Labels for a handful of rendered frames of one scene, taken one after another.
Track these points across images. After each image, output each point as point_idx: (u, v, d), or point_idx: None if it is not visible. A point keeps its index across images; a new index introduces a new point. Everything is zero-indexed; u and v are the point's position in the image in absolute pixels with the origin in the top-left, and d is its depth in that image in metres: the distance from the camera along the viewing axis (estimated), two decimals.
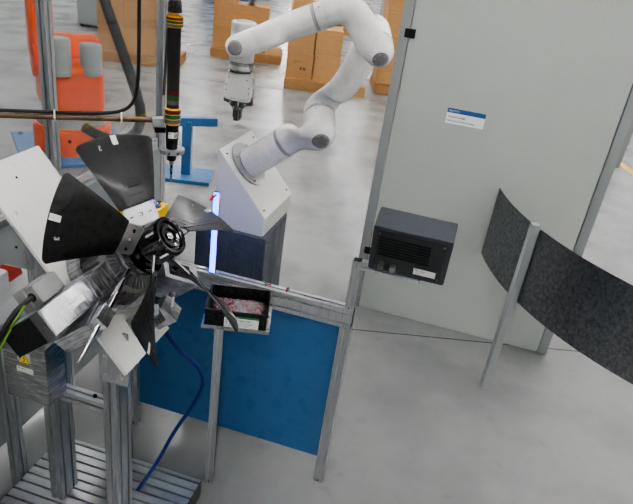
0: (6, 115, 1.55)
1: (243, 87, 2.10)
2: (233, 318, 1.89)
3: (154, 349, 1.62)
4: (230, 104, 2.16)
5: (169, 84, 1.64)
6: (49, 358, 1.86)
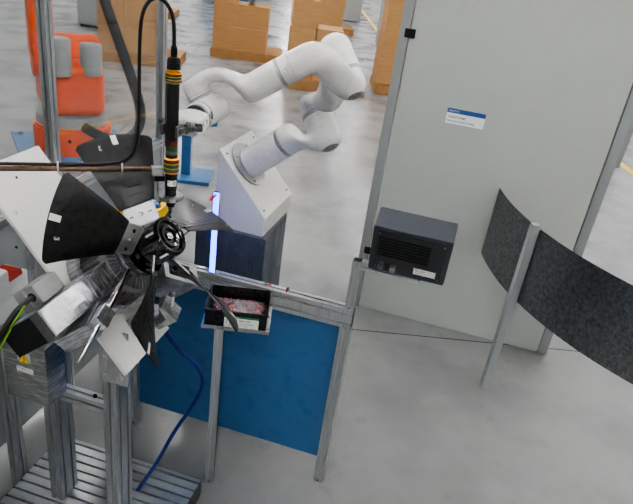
0: (11, 168, 1.61)
1: (196, 114, 1.79)
2: (233, 318, 1.89)
3: (154, 349, 1.62)
4: (163, 121, 1.74)
5: (168, 136, 1.70)
6: (49, 358, 1.86)
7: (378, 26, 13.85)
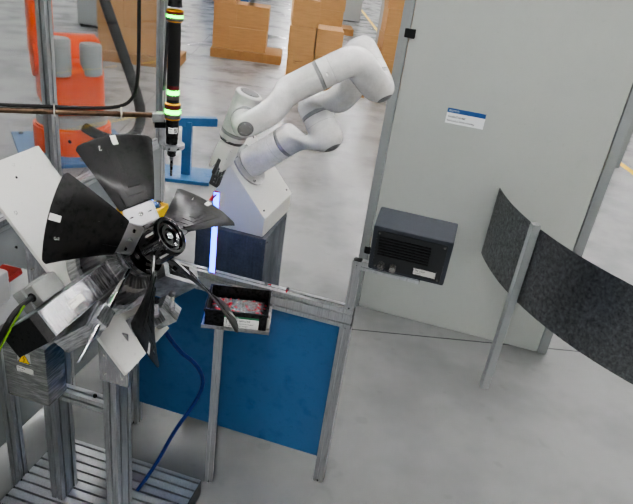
0: (5, 110, 1.54)
1: (235, 154, 1.97)
2: (233, 318, 1.89)
3: (154, 349, 1.62)
4: (218, 174, 1.96)
5: (169, 79, 1.63)
6: (49, 358, 1.86)
7: (378, 26, 13.85)
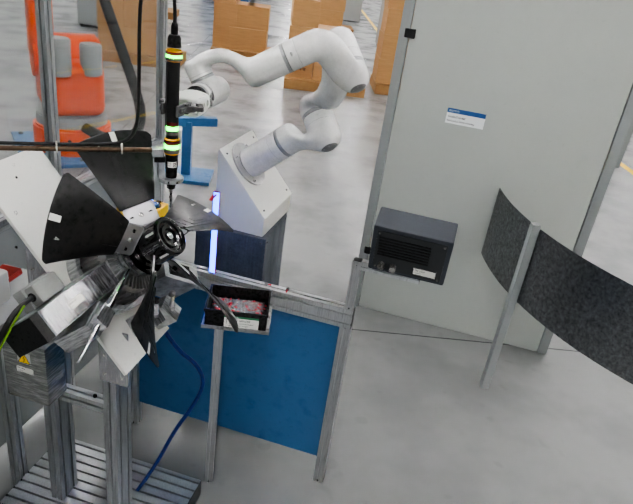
0: (9, 148, 1.58)
1: (197, 95, 1.76)
2: (144, 338, 1.54)
3: (57, 239, 1.50)
4: (164, 101, 1.72)
5: (168, 116, 1.68)
6: (49, 358, 1.86)
7: (378, 26, 13.85)
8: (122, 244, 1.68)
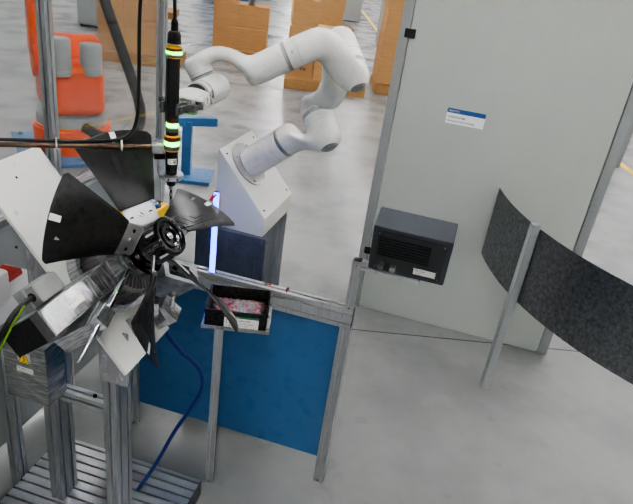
0: (9, 144, 1.58)
1: (196, 93, 1.76)
2: (144, 338, 1.54)
3: (57, 239, 1.50)
4: (163, 99, 1.71)
5: (168, 113, 1.67)
6: (49, 358, 1.86)
7: (378, 26, 13.85)
8: (122, 244, 1.68)
